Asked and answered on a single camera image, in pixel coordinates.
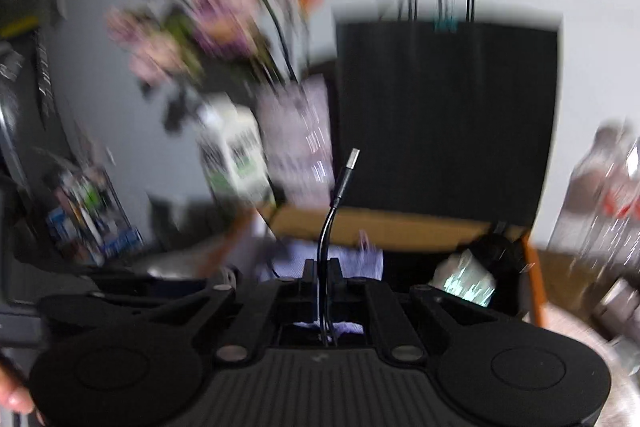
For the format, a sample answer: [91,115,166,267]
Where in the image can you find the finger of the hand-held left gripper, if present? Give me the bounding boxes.
[39,290,152,325]

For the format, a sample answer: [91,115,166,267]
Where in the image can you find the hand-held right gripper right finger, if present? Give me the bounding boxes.
[320,258,502,361]

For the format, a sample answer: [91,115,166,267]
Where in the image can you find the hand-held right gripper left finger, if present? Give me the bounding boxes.
[135,259,320,361]

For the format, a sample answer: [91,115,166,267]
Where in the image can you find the orange cardboard box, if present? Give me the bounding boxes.
[200,202,548,328]

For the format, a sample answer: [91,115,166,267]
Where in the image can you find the black usb cable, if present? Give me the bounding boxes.
[315,148,362,348]

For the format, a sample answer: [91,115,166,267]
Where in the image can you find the person's left hand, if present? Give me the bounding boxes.
[0,352,48,427]

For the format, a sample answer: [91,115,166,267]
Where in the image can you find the shiny foil packet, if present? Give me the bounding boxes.
[430,249,498,308]

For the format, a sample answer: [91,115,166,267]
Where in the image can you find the white milk carton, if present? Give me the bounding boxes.
[195,94,276,208]

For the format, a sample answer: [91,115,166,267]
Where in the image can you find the clear glass vase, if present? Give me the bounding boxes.
[255,77,336,208]

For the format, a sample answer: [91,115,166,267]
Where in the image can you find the black paper bag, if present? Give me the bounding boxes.
[332,0,563,228]

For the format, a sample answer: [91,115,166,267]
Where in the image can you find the clear water bottle red label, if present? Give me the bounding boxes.
[555,119,628,258]
[595,147,640,288]

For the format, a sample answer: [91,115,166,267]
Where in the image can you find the teal binder clip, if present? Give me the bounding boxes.
[432,14,461,34]

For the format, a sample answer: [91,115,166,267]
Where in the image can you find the dried pink flowers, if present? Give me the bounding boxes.
[105,0,326,132]

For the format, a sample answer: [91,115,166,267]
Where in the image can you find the wire rack with small items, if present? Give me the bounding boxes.
[40,152,146,268]

